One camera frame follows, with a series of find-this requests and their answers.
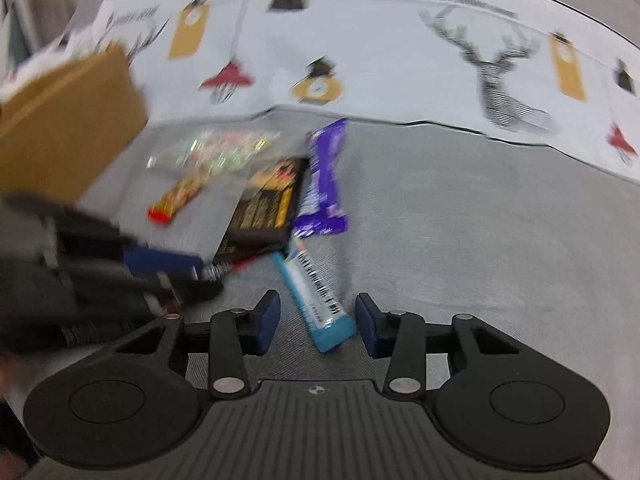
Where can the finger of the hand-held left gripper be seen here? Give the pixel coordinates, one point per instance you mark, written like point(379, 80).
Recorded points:
point(160, 261)
point(165, 287)

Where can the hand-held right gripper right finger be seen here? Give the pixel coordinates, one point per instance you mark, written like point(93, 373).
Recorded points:
point(366, 327)

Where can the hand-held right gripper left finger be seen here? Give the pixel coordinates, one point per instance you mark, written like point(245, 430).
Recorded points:
point(268, 319)

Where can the light blue snack bar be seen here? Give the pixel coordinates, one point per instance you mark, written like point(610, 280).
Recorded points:
point(315, 295)

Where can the black and gold snack packet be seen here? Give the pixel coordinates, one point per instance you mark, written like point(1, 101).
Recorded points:
point(265, 205)

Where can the brown cardboard box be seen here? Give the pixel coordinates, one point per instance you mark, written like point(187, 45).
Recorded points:
point(65, 130)

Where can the red and yellow candy bar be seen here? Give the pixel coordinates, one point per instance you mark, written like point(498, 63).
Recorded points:
point(177, 197)

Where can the clear bag of colourful candies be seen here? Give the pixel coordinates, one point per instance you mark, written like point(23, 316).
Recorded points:
point(220, 152)

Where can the purple snack bar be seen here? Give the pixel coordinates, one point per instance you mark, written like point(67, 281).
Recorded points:
point(325, 175)

